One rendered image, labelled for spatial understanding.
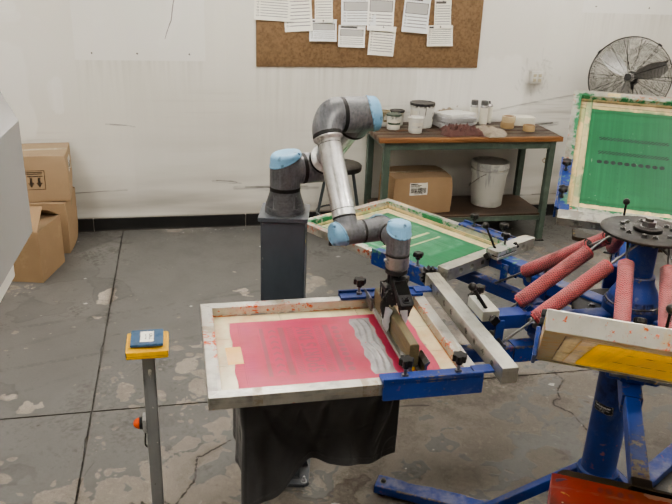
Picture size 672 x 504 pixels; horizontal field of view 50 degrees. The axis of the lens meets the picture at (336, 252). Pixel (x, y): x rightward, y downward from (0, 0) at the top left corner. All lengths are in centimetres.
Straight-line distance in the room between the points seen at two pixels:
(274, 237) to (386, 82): 351
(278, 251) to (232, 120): 325
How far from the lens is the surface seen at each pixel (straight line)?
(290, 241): 273
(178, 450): 349
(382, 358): 225
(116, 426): 369
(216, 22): 580
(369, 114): 237
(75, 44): 585
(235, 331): 240
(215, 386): 205
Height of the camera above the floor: 208
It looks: 22 degrees down
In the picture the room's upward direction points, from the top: 2 degrees clockwise
